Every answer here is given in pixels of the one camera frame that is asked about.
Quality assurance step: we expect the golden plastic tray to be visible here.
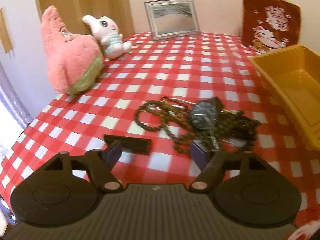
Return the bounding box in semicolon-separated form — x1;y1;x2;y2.
249;44;319;151

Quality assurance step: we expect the white bunny plush toy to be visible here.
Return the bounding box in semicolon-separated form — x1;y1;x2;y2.
82;15;132;59

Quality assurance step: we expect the dark beaded necklace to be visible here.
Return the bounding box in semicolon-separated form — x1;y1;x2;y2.
134;96;261;155

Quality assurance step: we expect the black lipstick tube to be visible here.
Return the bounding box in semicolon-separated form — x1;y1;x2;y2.
104;134;152;155

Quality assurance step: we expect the white sheer curtain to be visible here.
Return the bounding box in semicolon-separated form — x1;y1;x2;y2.
0;66;33;158

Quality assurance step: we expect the lucky cat toast cushion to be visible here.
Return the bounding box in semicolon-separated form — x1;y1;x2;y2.
241;0;302;54

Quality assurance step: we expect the wooden headboard panel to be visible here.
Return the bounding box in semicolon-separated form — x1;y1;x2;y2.
35;0;135;37

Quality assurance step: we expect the pink starfish plush toy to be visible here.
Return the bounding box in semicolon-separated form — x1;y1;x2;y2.
41;5;104;95

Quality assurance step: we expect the red white checkered tablecloth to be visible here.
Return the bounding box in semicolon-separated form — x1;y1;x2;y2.
1;33;319;226

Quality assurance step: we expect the black wristwatch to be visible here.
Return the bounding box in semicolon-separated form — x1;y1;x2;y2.
189;97;223;151

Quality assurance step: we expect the silver framed sand picture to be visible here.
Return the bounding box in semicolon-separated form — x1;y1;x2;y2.
144;0;200;41

